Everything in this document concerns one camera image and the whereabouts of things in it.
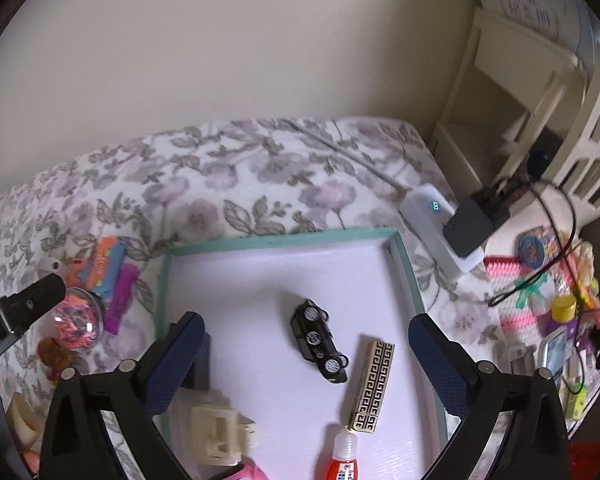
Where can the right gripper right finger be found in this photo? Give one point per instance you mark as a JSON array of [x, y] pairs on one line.
[[535, 445]]

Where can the cream wooden shelf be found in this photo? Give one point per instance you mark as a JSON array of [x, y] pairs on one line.
[[512, 84]]

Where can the yellow cap purple bottle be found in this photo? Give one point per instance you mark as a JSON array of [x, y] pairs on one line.
[[563, 314]]

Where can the cream plastic clip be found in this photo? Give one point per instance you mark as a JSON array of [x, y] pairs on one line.
[[220, 435]]

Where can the teal rimmed white tray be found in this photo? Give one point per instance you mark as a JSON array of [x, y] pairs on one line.
[[246, 291]]

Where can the black power adapter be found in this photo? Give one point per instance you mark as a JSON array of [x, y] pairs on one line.
[[478, 216]]

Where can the pink yellow toy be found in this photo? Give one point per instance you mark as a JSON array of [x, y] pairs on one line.
[[55, 358]]

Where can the salmon pink small box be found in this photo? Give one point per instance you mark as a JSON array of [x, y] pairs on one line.
[[74, 272]]

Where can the gold black patterned lighter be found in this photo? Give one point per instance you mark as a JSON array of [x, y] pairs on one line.
[[372, 387]]

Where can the white power strip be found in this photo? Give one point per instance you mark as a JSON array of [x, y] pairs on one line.
[[426, 211]]

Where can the floral grey white blanket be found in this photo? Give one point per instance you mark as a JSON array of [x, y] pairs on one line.
[[227, 180]]

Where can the orange glue bottle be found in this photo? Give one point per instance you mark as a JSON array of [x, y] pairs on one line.
[[343, 464]]

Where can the colourful picture card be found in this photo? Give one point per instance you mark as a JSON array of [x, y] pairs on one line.
[[552, 353]]

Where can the black toy car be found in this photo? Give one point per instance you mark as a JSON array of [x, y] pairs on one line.
[[309, 324]]

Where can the pink white crochet mat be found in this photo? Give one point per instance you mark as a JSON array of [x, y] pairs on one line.
[[568, 270]]

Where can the white lattice basket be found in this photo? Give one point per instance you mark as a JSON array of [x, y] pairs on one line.
[[576, 166]]

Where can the orange colourful small box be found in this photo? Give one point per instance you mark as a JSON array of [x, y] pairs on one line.
[[102, 269]]

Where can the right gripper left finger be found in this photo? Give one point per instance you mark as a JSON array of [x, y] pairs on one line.
[[76, 443]]

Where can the white earbud case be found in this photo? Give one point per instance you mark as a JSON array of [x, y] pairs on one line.
[[48, 265]]

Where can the clear dome with orange toy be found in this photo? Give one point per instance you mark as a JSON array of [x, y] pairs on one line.
[[77, 320]]

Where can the round colourful tin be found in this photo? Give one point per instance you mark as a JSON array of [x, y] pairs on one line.
[[531, 251]]

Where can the purple tube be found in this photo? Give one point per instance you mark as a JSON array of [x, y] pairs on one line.
[[121, 298]]

